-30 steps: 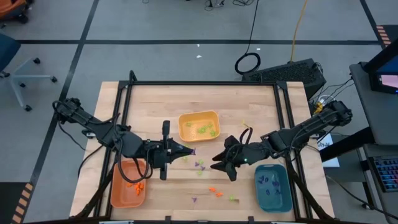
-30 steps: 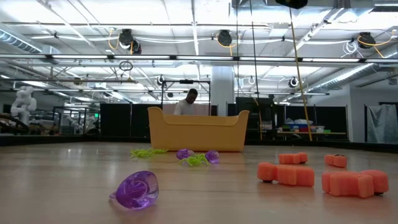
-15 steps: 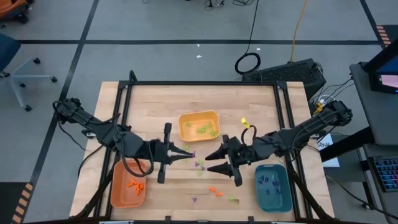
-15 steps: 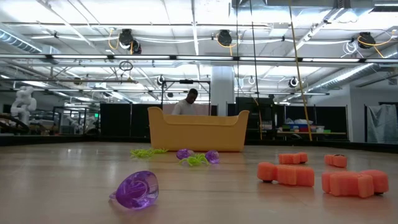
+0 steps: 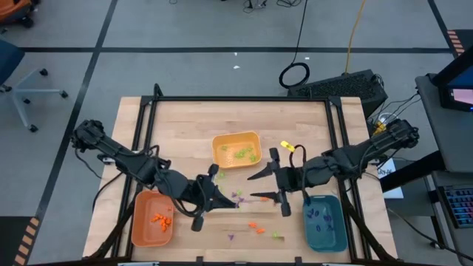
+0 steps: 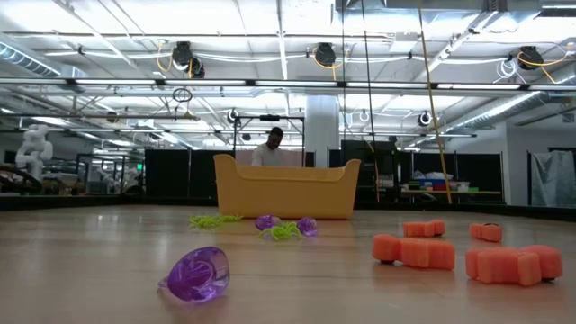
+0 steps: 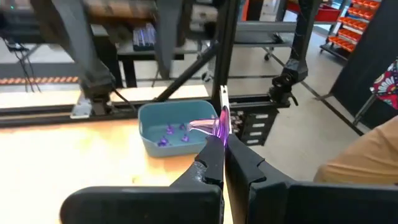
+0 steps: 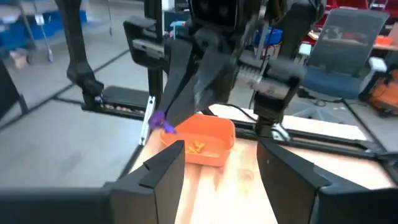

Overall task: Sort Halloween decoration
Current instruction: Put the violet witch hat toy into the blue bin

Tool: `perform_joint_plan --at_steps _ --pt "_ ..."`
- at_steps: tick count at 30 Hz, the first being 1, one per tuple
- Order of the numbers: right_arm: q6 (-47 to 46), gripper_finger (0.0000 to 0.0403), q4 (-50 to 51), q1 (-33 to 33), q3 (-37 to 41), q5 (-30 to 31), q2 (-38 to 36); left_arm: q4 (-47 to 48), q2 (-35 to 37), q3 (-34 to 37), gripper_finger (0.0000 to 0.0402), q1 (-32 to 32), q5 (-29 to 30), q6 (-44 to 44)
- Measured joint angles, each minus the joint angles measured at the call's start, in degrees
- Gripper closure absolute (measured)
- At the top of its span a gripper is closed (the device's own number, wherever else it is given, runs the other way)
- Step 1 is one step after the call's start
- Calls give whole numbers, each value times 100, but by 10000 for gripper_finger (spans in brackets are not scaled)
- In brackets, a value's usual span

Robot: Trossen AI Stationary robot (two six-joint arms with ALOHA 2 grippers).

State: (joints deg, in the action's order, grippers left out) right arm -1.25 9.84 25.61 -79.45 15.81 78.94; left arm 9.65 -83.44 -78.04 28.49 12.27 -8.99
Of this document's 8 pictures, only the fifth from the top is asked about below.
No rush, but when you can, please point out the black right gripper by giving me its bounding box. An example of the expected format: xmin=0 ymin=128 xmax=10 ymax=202
xmin=246 ymin=147 xmax=338 ymax=218

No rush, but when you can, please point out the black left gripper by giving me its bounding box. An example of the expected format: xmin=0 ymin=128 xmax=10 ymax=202
xmin=154 ymin=164 xmax=238 ymax=233

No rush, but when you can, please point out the yellow plastic bin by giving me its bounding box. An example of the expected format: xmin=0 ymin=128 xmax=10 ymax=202
xmin=211 ymin=131 xmax=263 ymax=170

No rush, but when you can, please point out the teal plastic bin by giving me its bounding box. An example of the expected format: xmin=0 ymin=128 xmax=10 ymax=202
xmin=302 ymin=194 xmax=349 ymax=253

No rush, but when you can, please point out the orange plastic bin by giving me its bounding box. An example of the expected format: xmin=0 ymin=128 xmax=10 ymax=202
xmin=131 ymin=189 xmax=176 ymax=248

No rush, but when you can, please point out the black computer tower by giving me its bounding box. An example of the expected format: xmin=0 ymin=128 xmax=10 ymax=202
xmin=287 ymin=69 xmax=389 ymax=119

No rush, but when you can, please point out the white paper sheet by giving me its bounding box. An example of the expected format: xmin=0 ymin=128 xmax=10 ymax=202
xmin=375 ymin=157 xmax=404 ymax=200

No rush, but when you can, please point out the black desk leg beam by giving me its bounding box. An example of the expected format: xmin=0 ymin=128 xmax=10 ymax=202
xmin=380 ymin=150 xmax=446 ymax=194

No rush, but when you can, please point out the grey side desk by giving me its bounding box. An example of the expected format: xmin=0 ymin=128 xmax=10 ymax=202
xmin=415 ymin=72 xmax=473 ymax=174

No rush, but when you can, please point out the backlit computer keyboard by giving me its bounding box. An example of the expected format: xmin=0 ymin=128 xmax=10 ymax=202
xmin=441 ymin=184 xmax=473 ymax=229

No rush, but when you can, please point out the black orange striped floor plate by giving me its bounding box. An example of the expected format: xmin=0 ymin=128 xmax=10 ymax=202
xmin=13 ymin=216 xmax=41 ymax=266
xmin=445 ymin=28 xmax=473 ymax=57

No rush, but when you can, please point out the grey keyboard desk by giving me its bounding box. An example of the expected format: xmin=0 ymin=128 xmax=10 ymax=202
xmin=428 ymin=170 xmax=473 ymax=266

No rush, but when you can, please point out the black computer monitor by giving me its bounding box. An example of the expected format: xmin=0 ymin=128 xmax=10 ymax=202
xmin=431 ymin=46 xmax=473 ymax=113

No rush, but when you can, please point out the blue office chair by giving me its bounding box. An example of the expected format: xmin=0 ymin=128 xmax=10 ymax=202
xmin=0 ymin=36 xmax=69 ymax=133

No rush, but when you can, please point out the black hanging cable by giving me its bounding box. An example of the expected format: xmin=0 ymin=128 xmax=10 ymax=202
xmin=278 ymin=0 xmax=311 ymax=89

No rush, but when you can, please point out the yellow hanging cable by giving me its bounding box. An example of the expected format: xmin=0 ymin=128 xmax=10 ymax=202
xmin=344 ymin=0 xmax=367 ymax=75

